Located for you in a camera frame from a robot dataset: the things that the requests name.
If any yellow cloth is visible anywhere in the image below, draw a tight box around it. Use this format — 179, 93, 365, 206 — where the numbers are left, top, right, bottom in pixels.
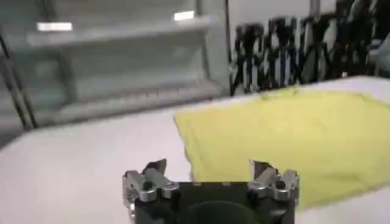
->
174, 87, 390, 211

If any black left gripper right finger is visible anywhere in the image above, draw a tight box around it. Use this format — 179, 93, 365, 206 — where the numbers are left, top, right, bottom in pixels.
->
247, 158, 300, 202

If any black tripod stands rack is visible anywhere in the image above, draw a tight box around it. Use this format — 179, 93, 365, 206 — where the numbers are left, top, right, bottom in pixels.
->
229, 0, 390, 96

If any white shelf unit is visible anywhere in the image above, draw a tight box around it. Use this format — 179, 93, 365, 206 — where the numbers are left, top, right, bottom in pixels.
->
0, 0, 231, 130

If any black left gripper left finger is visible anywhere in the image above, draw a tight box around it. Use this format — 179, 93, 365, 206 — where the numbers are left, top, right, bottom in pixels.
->
122, 158, 180, 209

